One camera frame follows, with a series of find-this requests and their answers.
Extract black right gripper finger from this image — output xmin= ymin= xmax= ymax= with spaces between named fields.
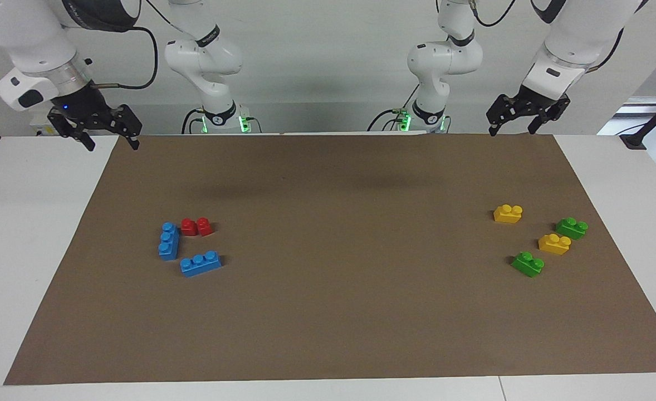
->
xmin=47 ymin=109 xmax=96 ymax=152
xmin=108 ymin=104 xmax=142 ymax=150

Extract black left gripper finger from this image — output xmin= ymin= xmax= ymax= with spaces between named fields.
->
xmin=528 ymin=99 xmax=569 ymax=135
xmin=486 ymin=95 xmax=521 ymax=137

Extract blue three-stud toy brick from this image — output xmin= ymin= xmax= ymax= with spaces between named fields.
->
xmin=158 ymin=222 xmax=180 ymax=261
xmin=180 ymin=251 xmax=222 ymax=278

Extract green two-stud toy brick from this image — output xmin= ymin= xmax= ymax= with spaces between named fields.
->
xmin=555 ymin=217 xmax=589 ymax=241
xmin=511 ymin=251 xmax=545 ymax=278

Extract yellow two-stud toy brick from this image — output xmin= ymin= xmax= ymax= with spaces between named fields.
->
xmin=537 ymin=233 xmax=572 ymax=256
xmin=493 ymin=204 xmax=524 ymax=224

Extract red two-stud toy brick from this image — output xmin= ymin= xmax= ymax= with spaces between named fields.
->
xmin=180 ymin=217 xmax=214 ymax=237

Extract brown paper table mat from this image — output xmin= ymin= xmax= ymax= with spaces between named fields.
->
xmin=3 ymin=133 xmax=656 ymax=386

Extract white wall power box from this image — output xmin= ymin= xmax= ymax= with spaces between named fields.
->
xmin=30 ymin=109 xmax=57 ymax=137

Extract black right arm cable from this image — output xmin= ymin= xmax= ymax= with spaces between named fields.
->
xmin=91 ymin=0 xmax=173 ymax=91

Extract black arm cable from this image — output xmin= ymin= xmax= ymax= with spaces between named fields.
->
xmin=91 ymin=0 xmax=173 ymax=91
xmin=470 ymin=0 xmax=625 ymax=72

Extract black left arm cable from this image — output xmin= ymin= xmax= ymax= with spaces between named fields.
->
xmin=470 ymin=0 xmax=625 ymax=72

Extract black camera stand pole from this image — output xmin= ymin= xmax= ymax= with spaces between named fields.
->
xmin=620 ymin=88 xmax=656 ymax=150

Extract black left base cable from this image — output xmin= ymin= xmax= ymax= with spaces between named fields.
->
xmin=367 ymin=84 xmax=420 ymax=133

